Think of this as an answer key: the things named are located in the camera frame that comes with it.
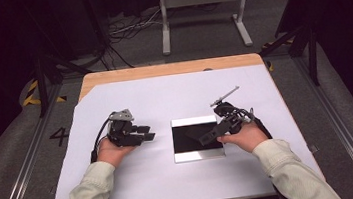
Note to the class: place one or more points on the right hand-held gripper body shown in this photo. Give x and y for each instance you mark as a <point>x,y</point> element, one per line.
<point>229,113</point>

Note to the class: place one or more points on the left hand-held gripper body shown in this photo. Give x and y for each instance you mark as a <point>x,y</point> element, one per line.
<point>121,132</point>

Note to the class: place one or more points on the person's left hand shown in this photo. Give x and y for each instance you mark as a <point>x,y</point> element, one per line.
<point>112,153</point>

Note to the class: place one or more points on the person's right hand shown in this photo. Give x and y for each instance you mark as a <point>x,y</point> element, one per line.
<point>246,137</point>

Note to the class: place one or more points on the white paper sheet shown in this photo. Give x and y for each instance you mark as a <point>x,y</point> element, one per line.
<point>164,97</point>

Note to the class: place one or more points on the black metal stand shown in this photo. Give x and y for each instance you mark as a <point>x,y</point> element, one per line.
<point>41,88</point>
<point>313,60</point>

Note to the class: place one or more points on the yellow black hazard tape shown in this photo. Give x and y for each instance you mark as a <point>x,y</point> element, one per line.
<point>31,92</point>

